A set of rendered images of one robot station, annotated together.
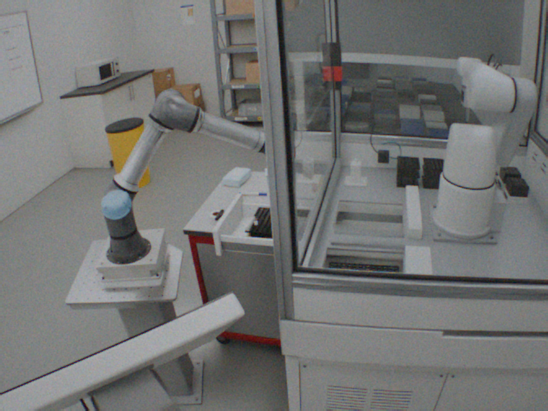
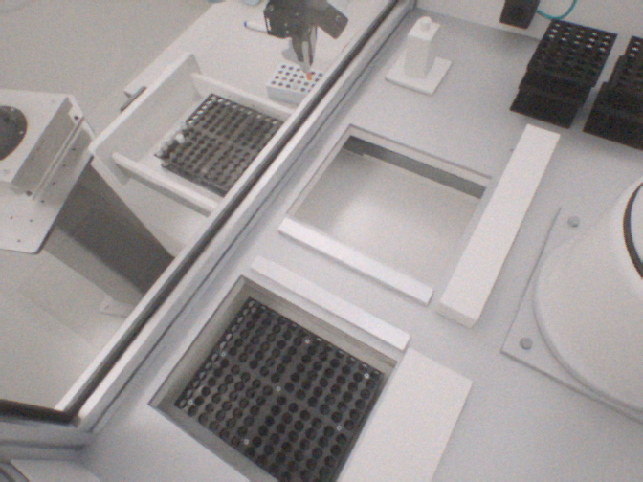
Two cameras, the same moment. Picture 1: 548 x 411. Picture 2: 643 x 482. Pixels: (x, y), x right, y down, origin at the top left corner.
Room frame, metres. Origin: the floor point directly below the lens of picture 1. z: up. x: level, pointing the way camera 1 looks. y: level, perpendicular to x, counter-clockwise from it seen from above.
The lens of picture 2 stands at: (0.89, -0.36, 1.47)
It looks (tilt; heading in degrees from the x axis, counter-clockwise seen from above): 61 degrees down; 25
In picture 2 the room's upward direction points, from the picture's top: 11 degrees counter-clockwise
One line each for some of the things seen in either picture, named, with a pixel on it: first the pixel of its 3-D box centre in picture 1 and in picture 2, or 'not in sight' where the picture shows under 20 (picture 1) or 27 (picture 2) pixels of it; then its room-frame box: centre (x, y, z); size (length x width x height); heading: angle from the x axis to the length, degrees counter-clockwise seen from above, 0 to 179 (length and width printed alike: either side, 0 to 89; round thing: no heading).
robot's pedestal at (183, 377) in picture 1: (155, 333); not in sight; (1.32, 0.57, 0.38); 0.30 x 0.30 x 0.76; 3
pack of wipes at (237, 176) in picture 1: (236, 176); not in sight; (2.03, 0.18, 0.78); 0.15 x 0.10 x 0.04; 155
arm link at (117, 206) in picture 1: (118, 212); not in sight; (1.32, 0.58, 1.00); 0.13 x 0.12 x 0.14; 17
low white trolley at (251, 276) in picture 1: (271, 265); not in sight; (1.79, 0.04, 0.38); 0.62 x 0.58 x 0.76; 164
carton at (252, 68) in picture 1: (263, 71); not in sight; (5.51, 0.00, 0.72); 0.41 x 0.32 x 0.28; 73
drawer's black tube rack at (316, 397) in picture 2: not in sight; (282, 392); (0.96, -0.24, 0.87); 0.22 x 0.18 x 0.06; 74
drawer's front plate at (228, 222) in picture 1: (230, 223); not in sight; (1.41, 0.17, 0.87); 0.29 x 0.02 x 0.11; 164
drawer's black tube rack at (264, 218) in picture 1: (281, 227); not in sight; (1.35, -0.02, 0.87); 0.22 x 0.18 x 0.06; 74
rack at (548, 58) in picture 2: not in sight; (560, 74); (1.50, -0.55, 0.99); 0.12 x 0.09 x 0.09; 164
